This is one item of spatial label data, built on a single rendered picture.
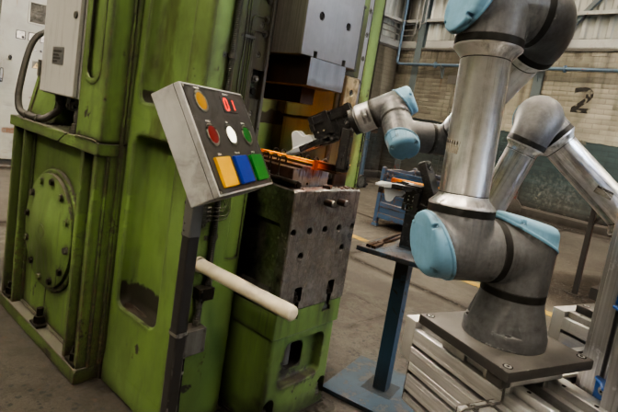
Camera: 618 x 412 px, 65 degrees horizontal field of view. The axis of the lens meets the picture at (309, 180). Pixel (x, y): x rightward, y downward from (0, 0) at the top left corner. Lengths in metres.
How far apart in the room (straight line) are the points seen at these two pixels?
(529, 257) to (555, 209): 8.44
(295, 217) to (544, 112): 0.83
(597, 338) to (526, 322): 0.21
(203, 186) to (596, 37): 8.89
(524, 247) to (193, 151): 0.71
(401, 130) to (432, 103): 9.53
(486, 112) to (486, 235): 0.21
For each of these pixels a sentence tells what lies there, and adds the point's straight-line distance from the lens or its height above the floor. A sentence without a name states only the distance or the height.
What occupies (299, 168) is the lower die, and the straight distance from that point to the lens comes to 1.71.
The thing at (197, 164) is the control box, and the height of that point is 1.02.
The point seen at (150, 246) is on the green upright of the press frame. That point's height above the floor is 0.60.
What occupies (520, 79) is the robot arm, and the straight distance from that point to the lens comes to 1.05.
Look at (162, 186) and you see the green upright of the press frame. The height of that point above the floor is 0.83.
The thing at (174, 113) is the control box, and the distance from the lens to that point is 1.15.
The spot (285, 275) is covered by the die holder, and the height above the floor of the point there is 0.61.
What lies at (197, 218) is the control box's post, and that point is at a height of 0.85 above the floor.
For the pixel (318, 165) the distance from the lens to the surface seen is 1.76.
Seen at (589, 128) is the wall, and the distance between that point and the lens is 9.24.
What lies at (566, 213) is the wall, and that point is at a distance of 9.30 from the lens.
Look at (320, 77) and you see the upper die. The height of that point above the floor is 1.31.
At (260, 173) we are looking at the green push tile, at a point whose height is 0.99.
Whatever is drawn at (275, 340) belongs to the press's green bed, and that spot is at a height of 0.36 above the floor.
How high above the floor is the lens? 1.17
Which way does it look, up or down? 7 degrees down
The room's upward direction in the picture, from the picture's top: 9 degrees clockwise
